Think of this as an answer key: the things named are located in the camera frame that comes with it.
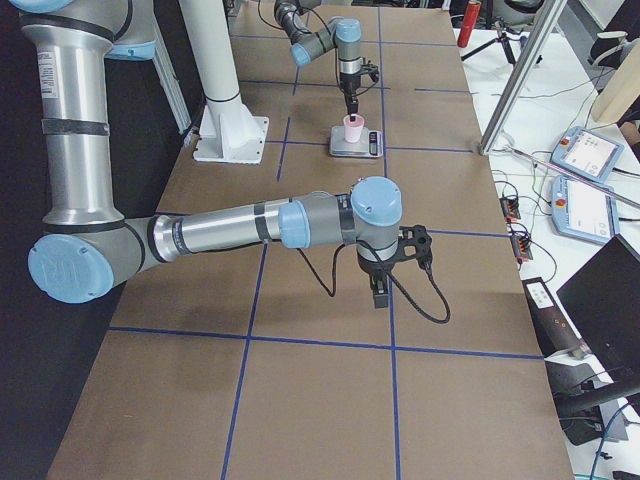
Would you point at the near teach pendant tablet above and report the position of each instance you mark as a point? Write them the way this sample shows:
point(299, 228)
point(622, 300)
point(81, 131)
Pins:
point(583, 213)

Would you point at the black monitor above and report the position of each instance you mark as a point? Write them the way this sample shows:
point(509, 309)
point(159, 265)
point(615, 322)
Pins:
point(602, 301)

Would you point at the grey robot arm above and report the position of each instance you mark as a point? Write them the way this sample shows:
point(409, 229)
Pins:
point(89, 246)
point(340, 34)

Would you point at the dark box with white label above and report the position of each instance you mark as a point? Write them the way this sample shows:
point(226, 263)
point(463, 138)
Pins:
point(554, 333)

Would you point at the long metal grabber stick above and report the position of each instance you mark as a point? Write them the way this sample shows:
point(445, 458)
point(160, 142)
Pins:
point(572, 176)

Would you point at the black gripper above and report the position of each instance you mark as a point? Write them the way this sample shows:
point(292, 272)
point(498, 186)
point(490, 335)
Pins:
point(351, 84)
point(372, 269)

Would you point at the teach pendant tablet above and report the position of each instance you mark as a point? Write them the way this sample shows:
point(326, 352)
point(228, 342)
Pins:
point(583, 213)
point(587, 154)

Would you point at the black tripod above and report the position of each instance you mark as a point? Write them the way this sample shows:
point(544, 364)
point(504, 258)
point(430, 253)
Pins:
point(505, 36)

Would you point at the aluminium frame post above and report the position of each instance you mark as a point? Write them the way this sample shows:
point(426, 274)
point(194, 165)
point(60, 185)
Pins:
point(543, 26)

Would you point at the white digital kitchen scale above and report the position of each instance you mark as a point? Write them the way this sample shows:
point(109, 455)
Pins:
point(370, 144)

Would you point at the far teach pendant tablet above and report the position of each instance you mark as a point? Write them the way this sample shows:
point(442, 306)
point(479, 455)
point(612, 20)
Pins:
point(587, 154)

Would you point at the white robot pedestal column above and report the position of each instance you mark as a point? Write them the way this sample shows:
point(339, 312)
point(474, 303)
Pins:
point(228, 133)

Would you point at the red cylinder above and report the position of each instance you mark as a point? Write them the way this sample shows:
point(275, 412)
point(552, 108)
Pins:
point(469, 21)

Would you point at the pink plastic cup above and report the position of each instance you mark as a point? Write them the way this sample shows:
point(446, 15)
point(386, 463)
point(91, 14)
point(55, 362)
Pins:
point(353, 126)

